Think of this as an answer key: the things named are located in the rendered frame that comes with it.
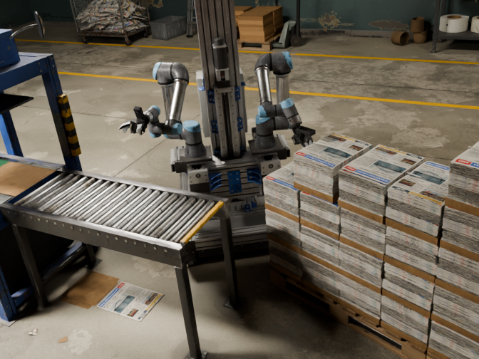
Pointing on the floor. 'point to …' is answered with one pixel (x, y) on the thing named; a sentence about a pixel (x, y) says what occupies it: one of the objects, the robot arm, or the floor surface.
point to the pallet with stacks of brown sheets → (258, 25)
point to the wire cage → (110, 19)
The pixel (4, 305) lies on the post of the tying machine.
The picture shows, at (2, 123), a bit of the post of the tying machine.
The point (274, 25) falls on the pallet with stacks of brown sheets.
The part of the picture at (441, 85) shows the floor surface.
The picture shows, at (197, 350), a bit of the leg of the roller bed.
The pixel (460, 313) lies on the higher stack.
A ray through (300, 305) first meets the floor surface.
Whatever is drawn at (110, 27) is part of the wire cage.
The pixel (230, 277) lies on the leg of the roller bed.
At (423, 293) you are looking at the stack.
